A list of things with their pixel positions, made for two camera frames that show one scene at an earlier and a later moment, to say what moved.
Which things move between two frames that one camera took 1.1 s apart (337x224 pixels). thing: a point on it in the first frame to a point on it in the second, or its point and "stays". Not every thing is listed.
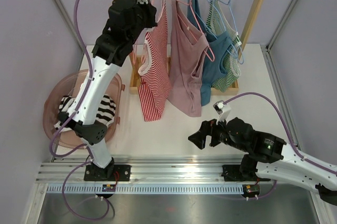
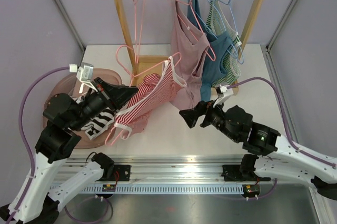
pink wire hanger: [152, 0] to [107, 142]
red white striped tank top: [154, 85] to [154, 92]
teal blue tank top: [219, 42] stays
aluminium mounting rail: [145, 170] stays
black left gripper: [150, 10] to [118, 94]
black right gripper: [209, 128] to [191, 115]
